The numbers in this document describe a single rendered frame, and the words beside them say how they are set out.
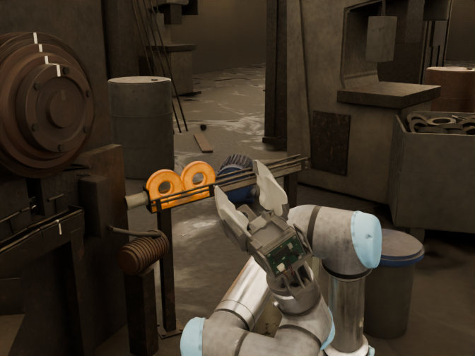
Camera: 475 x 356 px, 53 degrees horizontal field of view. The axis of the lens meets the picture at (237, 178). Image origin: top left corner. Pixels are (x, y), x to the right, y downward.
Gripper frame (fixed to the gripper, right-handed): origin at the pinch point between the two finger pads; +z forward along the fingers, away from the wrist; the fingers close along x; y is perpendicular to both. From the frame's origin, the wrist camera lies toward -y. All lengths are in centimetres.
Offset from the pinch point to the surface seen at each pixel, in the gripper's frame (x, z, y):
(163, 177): -3, -60, -124
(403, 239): -79, -131, -81
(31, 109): 23, -2, -96
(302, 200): -101, -205, -235
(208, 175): -20, -71, -125
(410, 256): -71, -126, -68
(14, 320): 57, -41, -65
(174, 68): -194, -249, -829
